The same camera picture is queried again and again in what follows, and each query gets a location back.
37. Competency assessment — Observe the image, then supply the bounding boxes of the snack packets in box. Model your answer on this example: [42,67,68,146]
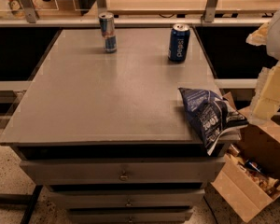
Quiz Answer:
[227,144,280,197]

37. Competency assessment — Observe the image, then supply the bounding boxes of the wooden desk top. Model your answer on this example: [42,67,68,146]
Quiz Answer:
[106,0,280,15]

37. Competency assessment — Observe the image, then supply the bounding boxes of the blue pepsi can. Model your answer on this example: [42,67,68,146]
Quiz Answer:
[168,23,190,63]

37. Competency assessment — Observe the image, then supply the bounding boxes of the middle drawer front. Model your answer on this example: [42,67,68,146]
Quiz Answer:
[50,189,204,209]

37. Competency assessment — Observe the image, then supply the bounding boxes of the grey drawer cabinet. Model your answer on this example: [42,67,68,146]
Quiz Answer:
[0,28,230,213]

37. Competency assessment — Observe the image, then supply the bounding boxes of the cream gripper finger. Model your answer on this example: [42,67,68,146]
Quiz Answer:
[251,61,280,119]
[250,67,270,109]

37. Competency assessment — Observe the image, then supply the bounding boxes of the bottom drawer front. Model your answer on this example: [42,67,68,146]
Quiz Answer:
[68,208,192,224]

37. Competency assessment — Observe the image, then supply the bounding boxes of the drawer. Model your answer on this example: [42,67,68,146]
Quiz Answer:
[68,208,192,224]
[20,157,225,186]
[50,189,204,209]

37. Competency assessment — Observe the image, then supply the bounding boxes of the open cardboard box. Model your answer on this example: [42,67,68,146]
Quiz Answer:
[210,91,280,224]

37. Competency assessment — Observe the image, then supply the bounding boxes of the red bull can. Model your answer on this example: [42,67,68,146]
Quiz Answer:
[99,12,117,53]

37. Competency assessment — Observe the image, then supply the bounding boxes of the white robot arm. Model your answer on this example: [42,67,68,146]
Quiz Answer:
[245,9,280,119]

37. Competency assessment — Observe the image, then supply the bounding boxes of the top drawer front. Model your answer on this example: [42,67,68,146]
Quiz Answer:
[20,157,225,186]

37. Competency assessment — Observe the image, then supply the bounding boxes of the blue chip bag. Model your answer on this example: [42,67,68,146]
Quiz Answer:
[179,88,248,155]

